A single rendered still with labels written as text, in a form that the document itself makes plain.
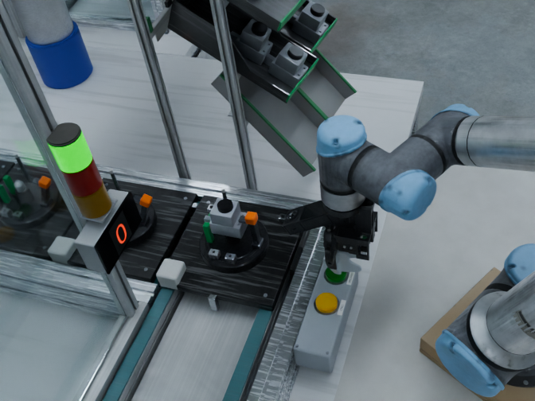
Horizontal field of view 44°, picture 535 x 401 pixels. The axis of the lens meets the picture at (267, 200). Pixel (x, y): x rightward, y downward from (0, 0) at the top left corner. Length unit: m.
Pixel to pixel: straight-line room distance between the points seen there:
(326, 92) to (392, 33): 2.10
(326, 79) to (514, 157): 0.75
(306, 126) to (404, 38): 2.18
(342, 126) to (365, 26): 2.73
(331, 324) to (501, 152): 0.46
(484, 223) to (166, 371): 0.75
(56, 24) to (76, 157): 1.06
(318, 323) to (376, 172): 0.37
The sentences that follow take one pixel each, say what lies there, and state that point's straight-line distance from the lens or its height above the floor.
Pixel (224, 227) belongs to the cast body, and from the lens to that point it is 1.26.
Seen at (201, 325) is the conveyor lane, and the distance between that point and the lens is 1.30.
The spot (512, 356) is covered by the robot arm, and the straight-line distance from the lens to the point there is 1.00.
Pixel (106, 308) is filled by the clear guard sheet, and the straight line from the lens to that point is 1.23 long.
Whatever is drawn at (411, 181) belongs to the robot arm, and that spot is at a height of 1.32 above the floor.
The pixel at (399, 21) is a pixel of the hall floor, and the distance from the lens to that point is 3.74.
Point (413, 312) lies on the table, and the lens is 1.36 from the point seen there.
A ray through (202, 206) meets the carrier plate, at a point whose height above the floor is 0.97.
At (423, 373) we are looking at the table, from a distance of 1.29.
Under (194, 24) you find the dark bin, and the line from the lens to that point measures 1.30.
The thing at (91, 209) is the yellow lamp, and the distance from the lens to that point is 1.04.
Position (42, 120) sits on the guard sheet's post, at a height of 1.44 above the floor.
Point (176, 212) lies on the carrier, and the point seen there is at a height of 0.97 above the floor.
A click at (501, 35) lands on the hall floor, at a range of 3.66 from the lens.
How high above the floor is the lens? 1.99
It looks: 46 degrees down
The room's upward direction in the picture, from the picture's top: 10 degrees counter-clockwise
